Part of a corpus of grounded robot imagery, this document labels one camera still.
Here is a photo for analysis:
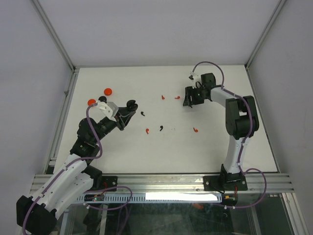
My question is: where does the aluminium mounting rail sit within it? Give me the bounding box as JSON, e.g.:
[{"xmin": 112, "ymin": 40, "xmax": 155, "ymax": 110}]
[{"xmin": 30, "ymin": 173, "xmax": 294, "ymax": 194}]

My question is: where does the slotted cable duct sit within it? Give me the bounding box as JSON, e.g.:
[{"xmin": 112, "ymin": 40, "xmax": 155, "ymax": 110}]
[{"xmin": 74, "ymin": 192, "xmax": 222, "ymax": 204}]

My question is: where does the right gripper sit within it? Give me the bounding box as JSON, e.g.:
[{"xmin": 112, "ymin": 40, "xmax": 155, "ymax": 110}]
[{"xmin": 183, "ymin": 85, "xmax": 204, "ymax": 106}]

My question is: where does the red case lower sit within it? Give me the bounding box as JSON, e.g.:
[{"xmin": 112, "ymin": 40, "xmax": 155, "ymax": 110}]
[{"xmin": 88, "ymin": 99, "xmax": 96, "ymax": 106}]

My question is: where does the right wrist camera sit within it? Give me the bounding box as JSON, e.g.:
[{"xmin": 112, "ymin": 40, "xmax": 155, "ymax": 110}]
[{"xmin": 188, "ymin": 71, "xmax": 201, "ymax": 89}]

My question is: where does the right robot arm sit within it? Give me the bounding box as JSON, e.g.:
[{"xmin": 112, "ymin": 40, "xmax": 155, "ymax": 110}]
[{"xmin": 183, "ymin": 73, "xmax": 259, "ymax": 193}]

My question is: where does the red case upper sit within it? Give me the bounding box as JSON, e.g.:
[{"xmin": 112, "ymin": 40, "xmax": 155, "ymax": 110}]
[{"xmin": 104, "ymin": 88, "xmax": 112, "ymax": 96}]

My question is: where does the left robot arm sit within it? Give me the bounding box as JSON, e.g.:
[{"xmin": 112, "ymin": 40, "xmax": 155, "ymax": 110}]
[{"xmin": 16, "ymin": 100, "xmax": 138, "ymax": 235}]

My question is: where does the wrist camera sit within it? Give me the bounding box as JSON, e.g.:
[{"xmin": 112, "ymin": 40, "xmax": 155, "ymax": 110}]
[
  {"xmin": 95, "ymin": 101, "xmax": 119, "ymax": 122},
  {"xmin": 188, "ymin": 71, "xmax": 201, "ymax": 89}
]

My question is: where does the red case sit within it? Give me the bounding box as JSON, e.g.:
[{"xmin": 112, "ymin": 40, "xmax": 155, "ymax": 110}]
[
  {"xmin": 104, "ymin": 88, "xmax": 112, "ymax": 96},
  {"xmin": 88, "ymin": 99, "xmax": 96, "ymax": 106}
]

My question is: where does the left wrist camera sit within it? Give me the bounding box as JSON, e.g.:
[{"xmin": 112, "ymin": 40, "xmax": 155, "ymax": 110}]
[{"xmin": 95, "ymin": 101, "xmax": 119, "ymax": 122}]

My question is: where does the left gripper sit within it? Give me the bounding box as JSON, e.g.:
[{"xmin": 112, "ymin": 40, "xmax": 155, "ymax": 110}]
[{"xmin": 92, "ymin": 106, "xmax": 134, "ymax": 143}]

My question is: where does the black case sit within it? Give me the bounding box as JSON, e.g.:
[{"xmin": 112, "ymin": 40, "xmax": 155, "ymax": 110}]
[
  {"xmin": 98, "ymin": 96, "xmax": 107, "ymax": 102},
  {"xmin": 126, "ymin": 100, "xmax": 138, "ymax": 112}
]

